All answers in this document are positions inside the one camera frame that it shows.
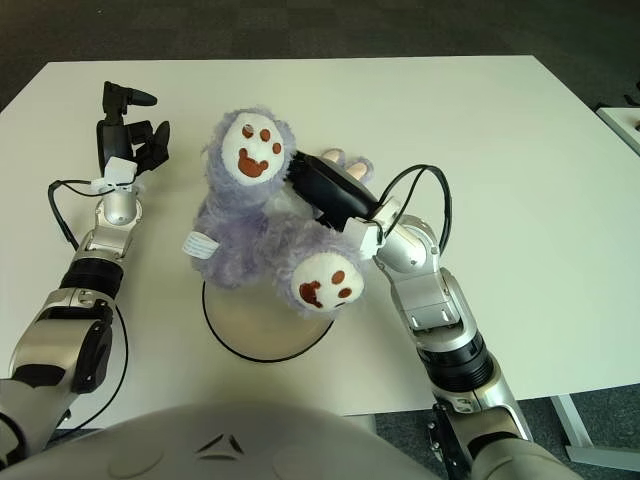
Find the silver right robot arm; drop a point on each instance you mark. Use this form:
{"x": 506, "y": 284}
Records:
{"x": 440, "y": 300}

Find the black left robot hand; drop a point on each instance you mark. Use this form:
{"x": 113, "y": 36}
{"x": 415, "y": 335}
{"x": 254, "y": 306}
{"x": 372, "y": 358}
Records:
{"x": 117, "y": 137}

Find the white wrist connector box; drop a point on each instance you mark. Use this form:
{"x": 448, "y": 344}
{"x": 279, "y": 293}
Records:
{"x": 117, "y": 175}
{"x": 367, "y": 232}

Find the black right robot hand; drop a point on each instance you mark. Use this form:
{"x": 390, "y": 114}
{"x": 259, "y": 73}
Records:
{"x": 330, "y": 192}

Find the purple plush bunny doll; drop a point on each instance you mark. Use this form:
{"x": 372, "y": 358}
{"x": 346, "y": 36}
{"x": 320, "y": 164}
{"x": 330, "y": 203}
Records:
{"x": 260, "y": 225}

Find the white plate with black rim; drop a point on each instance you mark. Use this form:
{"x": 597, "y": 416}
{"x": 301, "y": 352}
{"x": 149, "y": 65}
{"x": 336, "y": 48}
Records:
{"x": 260, "y": 325}

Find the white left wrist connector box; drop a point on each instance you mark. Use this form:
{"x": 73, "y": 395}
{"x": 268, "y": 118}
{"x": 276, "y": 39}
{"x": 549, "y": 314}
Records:
{"x": 117, "y": 175}

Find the white table leg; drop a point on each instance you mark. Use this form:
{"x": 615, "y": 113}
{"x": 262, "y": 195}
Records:
{"x": 575, "y": 420}

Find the white side table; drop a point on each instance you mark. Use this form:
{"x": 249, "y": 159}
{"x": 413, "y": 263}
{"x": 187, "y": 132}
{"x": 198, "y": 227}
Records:
{"x": 622, "y": 125}

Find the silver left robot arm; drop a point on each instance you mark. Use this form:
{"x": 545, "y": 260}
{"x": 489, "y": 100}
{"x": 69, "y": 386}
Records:
{"x": 85, "y": 290}

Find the white right wrist connector box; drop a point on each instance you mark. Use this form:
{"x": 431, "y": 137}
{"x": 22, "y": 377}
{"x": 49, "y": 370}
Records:
{"x": 367, "y": 232}

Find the grey robot torso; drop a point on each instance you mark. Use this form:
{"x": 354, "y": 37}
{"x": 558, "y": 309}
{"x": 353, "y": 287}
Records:
{"x": 225, "y": 440}

